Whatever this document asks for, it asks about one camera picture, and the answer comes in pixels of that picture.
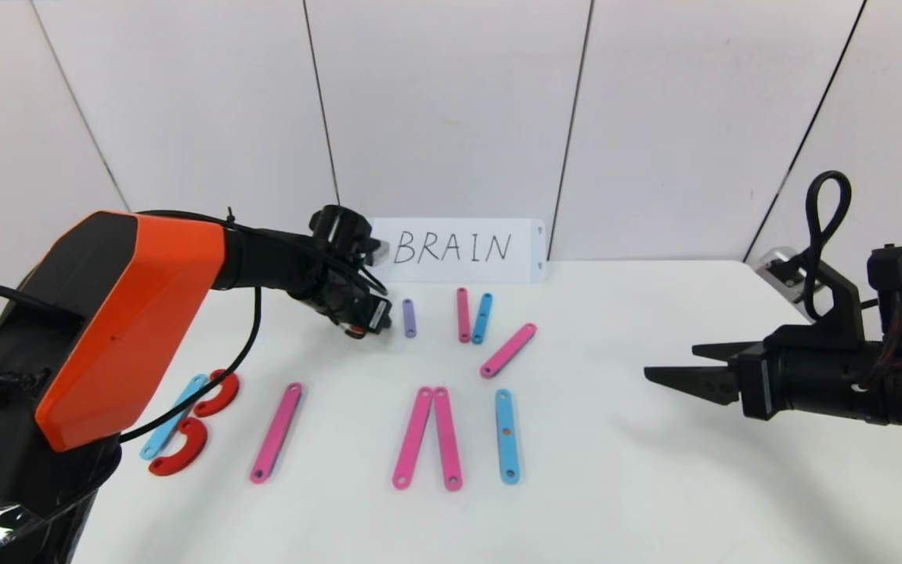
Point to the short pink bar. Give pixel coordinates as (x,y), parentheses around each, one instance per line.
(463,315)

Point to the black plastic-wrapped robot torso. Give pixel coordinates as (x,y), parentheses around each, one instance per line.
(12,517)

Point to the long blue bar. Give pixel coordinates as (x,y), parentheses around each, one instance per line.
(165,423)
(506,450)

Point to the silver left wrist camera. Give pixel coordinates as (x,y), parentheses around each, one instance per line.
(370,247)

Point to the white sign reading BRAIN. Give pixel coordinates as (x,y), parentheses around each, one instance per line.
(451,272)

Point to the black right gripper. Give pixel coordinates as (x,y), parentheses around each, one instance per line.
(756,380)

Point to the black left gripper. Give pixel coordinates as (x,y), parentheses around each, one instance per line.
(373,315)

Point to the orange and black left arm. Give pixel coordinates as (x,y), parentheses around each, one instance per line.
(130,313)

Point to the black right camera bracket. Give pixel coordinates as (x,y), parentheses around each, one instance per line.
(835,305)

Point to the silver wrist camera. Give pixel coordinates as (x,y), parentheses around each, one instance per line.
(780,268)
(370,247)

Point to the long pink bar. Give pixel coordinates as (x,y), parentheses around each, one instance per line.
(276,432)
(508,350)
(413,437)
(447,439)

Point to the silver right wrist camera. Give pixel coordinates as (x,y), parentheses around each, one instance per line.
(780,268)

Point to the red C-shaped piece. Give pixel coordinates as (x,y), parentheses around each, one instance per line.
(189,454)
(355,334)
(228,392)

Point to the short purple bar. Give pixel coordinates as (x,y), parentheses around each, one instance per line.
(409,318)

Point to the short blue bar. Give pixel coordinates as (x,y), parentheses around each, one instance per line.
(482,323)

